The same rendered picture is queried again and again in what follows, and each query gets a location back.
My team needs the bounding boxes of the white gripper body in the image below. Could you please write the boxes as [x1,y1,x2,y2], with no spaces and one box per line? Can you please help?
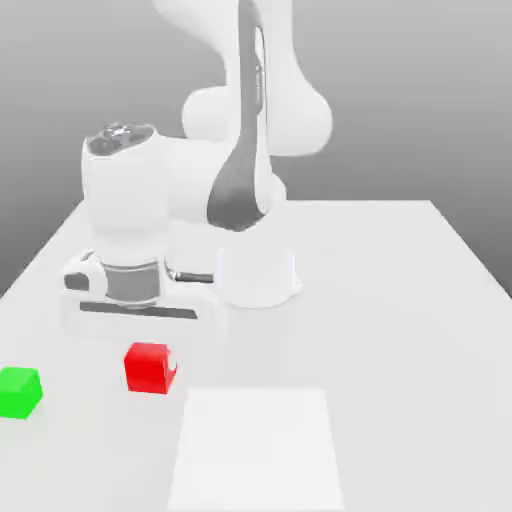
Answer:
[60,293,225,346]

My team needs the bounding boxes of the small green cube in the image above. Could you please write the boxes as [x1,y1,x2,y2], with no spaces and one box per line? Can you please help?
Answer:
[0,366,44,421]

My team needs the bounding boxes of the small red cube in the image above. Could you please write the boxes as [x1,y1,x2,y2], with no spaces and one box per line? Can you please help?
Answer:
[123,342,178,396]

